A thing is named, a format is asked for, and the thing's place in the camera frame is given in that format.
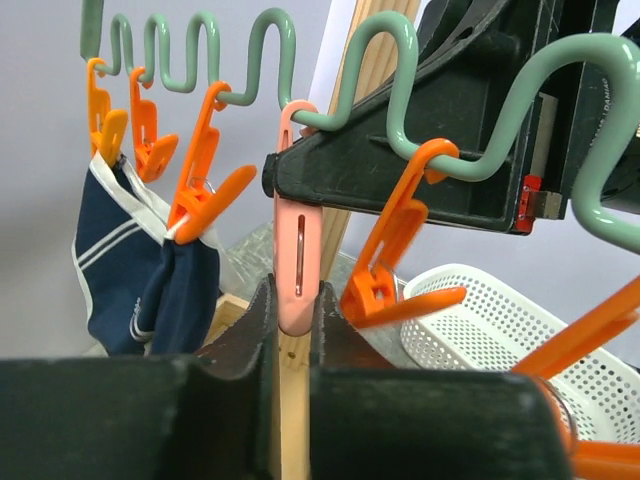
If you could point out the pink clip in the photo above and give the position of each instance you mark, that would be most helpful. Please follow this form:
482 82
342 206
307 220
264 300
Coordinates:
297 235

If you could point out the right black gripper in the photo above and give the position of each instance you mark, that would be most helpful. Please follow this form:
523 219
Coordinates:
470 54

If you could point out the green wire hanger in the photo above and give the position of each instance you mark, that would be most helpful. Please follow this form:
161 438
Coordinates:
600 223

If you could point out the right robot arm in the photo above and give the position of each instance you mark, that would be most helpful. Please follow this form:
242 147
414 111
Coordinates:
607 115

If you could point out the navy blue underwear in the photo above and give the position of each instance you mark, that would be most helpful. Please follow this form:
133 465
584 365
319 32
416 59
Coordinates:
144 292

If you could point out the end orange clip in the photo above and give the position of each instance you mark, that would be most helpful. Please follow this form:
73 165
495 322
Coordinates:
614 391

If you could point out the white perforated plastic basket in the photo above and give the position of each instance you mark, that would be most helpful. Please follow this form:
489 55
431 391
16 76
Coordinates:
492 329

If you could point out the wooden clothes rack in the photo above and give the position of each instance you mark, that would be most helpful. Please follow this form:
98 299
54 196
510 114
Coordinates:
289 447

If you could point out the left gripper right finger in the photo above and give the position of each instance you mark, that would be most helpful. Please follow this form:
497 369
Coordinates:
371 420

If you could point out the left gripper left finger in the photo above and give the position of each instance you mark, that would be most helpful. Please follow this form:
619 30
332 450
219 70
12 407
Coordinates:
200 416

